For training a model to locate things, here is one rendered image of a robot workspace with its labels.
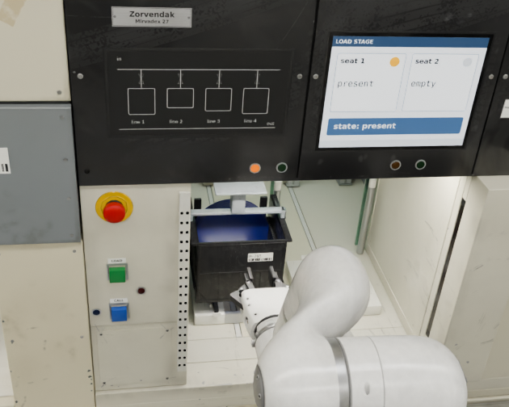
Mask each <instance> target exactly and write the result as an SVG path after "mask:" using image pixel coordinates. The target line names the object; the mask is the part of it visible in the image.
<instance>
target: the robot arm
mask: <svg viewBox="0 0 509 407"><path fill-rule="evenodd" d="M243 279H244V283H245V284H244V285H242V286H241V287H240V288H239V289H238V290H237V291H235V292H232V293H231V294H230V298H229V299H230V300H231V301H232V302H234V303H235V304H236V305H237V306H238V307H239V308H240V311H241V315H242V319H243V322H244V325H245V327H246V330H247V332H248V334H249V335H250V337H251V338H252V339H253V340H251V347H255V350H256V354H257V358H258V362H257V365H256V368H255V370H254V381H253V389H254V398H255V403H256V405H257V407H466V406H467V397H468V391H467V383H468V382H467V379H466V377H465V373H464V372H463V369H462V367H461V364H460V361H459V360H458V359H457V358H456V356H455V355H454V354H453V353H452V352H451V351H450V350H449V349H448V348H447V347H446V346H445V345H444V344H442V343H441V342H438V341H436V340H435V339H432V338H428V337H424V336H417V335H377V336H358V337H354V336H353V334H352V332H351V331H350V329H351V328H352V327H353V326H354V325H355V324H356V323H357V322H358V321H359V320H360V318H361V317H362V316H363V315H364V313H365V311H366V309H367V307H368V302H369V298H370V284H369V279H368V275H367V272H366V270H365V269H364V266H363V265H362V263H361V262H360V260H359V259H358V258H357V257H356V256H355V255H354V254H353V253H352V252H351V251H349V250H347V249H345V248H343V247H342V246H338V245H325V246H322V247H319V248H317V249H315V250H313V251H312V252H310V253H309V254H308V255H307V256H306V257H305V258H304V259H303V260H302V262H301V264H300V265H299V267H298V268H297V271H296V273H295V275H294V277H293V279H292V282H291V284H290V286H288V285H287V284H285V283H282V280H281V279H279V278H278V275H277V272H274V269H273V266H269V271H268V280H269V283H270V286H271V287H266V288H255V287H254V285H253V275H252V272H251V268H250V267H247V268H246V273H244V275H243Z"/></svg>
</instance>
